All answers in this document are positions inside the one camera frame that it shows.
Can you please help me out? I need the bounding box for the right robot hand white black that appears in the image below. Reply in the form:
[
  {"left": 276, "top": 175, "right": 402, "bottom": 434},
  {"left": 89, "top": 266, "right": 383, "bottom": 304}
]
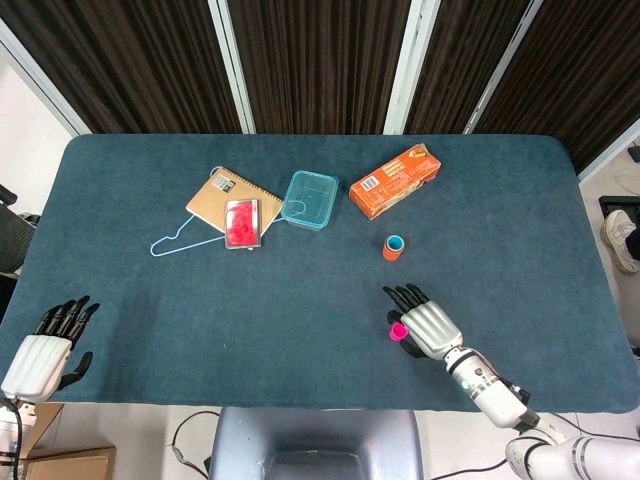
[{"left": 382, "top": 283, "right": 464, "bottom": 362}]

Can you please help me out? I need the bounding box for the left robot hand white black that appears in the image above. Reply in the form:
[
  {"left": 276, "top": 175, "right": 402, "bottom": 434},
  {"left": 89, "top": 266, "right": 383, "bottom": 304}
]
[{"left": 0, "top": 295, "right": 100, "bottom": 404}]

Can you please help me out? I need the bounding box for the brown cardboard box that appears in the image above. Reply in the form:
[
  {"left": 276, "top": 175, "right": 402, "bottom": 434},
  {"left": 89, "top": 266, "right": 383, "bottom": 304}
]
[
  {"left": 19, "top": 402, "right": 66, "bottom": 459},
  {"left": 24, "top": 444, "right": 117, "bottom": 480}
]

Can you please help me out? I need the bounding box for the orange plastic cup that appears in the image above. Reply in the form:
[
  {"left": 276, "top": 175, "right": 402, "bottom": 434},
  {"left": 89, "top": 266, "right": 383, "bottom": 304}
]
[{"left": 383, "top": 233, "right": 406, "bottom": 262}]

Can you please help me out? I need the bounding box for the black office chair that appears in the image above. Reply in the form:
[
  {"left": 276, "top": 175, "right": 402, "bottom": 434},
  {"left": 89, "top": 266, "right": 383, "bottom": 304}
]
[{"left": 0, "top": 183, "right": 42, "bottom": 324}]

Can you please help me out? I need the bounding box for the orange cardboard box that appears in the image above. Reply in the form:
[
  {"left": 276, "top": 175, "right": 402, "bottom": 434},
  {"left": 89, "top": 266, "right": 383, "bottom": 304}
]
[{"left": 348, "top": 142, "right": 443, "bottom": 221}]

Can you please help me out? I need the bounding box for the grey robot torso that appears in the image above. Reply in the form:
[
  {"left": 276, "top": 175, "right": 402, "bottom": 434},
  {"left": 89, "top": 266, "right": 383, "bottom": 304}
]
[{"left": 208, "top": 407, "right": 422, "bottom": 480}]

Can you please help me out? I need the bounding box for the teal tablecloth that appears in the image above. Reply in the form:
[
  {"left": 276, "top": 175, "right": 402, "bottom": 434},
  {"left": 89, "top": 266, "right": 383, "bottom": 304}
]
[{"left": 0, "top": 132, "right": 640, "bottom": 415}]

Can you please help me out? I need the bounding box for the clear container teal rim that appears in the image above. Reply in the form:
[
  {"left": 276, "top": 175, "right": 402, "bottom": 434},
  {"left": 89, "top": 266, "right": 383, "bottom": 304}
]
[{"left": 280, "top": 170, "right": 340, "bottom": 234}]

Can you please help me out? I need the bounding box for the white sneaker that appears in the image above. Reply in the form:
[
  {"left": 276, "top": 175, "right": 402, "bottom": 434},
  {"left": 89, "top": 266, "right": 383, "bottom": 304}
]
[{"left": 601, "top": 209, "right": 640, "bottom": 274}]

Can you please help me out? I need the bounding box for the red flat case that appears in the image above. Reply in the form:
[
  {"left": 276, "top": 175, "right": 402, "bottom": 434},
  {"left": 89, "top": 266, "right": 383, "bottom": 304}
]
[{"left": 223, "top": 198, "right": 264, "bottom": 250}]

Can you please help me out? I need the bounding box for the black equipment base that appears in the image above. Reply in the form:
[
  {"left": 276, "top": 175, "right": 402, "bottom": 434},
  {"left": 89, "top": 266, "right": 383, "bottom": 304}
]
[{"left": 598, "top": 195, "right": 640, "bottom": 221}]

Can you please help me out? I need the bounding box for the kraft spiral notebook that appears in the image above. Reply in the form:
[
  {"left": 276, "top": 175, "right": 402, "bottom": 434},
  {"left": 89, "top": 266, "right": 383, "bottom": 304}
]
[{"left": 185, "top": 167, "right": 285, "bottom": 237}]

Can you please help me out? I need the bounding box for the dark brown curtain panel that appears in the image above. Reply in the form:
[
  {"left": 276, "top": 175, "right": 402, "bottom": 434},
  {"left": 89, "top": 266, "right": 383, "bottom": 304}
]
[
  {"left": 403, "top": 0, "right": 531, "bottom": 135},
  {"left": 222, "top": 0, "right": 414, "bottom": 135},
  {"left": 0, "top": 0, "right": 244, "bottom": 135},
  {"left": 472, "top": 0, "right": 640, "bottom": 171}
]

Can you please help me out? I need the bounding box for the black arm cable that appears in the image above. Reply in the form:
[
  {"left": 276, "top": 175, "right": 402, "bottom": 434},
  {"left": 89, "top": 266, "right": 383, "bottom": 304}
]
[{"left": 7, "top": 398, "right": 27, "bottom": 480}]

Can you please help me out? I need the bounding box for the black floor cable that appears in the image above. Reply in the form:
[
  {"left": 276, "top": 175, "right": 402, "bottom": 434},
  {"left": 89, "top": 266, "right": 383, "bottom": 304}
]
[
  {"left": 168, "top": 410, "right": 221, "bottom": 480},
  {"left": 439, "top": 464, "right": 511, "bottom": 480}
]

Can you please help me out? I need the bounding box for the light blue wire hanger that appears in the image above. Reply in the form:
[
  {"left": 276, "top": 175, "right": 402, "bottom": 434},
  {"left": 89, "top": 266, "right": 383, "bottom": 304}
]
[{"left": 149, "top": 165, "right": 309, "bottom": 259}]

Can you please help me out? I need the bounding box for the white frame post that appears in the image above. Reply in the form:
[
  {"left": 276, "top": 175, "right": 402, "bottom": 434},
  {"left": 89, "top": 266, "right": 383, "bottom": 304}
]
[
  {"left": 462, "top": 0, "right": 545, "bottom": 135},
  {"left": 0, "top": 18, "right": 92, "bottom": 136},
  {"left": 577, "top": 112, "right": 640, "bottom": 182},
  {"left": 207, "top": 0, "right": 257, "bottom": 135},
  {"left": 383, "top": 0, "right": 442, "bottom": 135}
]

